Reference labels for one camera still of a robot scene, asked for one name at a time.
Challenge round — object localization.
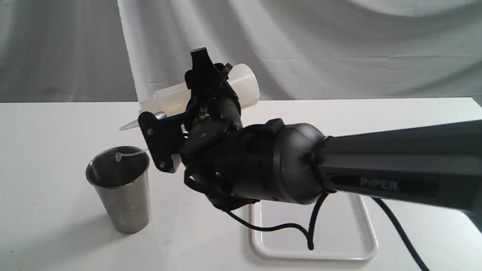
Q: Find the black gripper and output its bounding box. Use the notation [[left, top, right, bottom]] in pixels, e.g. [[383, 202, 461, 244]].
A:
[[138, 47, 243, 174]]

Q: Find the clear plastic squeeze bottle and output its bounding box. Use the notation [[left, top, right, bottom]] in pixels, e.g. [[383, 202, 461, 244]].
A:
[[115, 63, 260, 162]]

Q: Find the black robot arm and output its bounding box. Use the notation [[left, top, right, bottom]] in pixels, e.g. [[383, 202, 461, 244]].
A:
[[138, 48, 481, 216]]

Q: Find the stainless steel cup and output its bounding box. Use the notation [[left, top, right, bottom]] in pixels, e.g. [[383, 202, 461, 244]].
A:
[[85, 146, 151, 234]]

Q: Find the grey fabric backdrop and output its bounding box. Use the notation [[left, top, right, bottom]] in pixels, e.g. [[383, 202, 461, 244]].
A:
[[0, 0, 481, 103]]

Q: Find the white plastic tray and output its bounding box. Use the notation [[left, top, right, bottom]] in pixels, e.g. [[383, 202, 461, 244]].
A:
[[249, 192, 378, 261]]

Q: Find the black cable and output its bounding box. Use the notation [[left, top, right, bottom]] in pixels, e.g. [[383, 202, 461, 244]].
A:
[[224, 190, 432, 271]]

